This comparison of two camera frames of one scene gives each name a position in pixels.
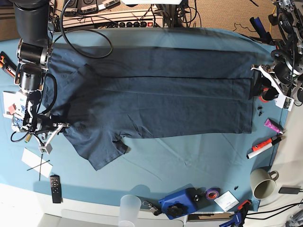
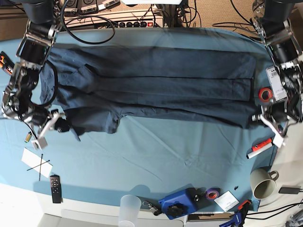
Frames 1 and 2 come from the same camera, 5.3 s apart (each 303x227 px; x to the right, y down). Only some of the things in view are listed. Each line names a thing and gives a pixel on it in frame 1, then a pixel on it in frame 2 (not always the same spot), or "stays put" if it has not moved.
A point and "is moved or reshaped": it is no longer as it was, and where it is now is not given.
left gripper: (284, 77) -> (279, 115)
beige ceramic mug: (262, 183) stays put
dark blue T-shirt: (102, 95) is moved or reshaped
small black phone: (289, 190) stays put
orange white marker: (260, 147) stays put
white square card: (227, 200) stays put
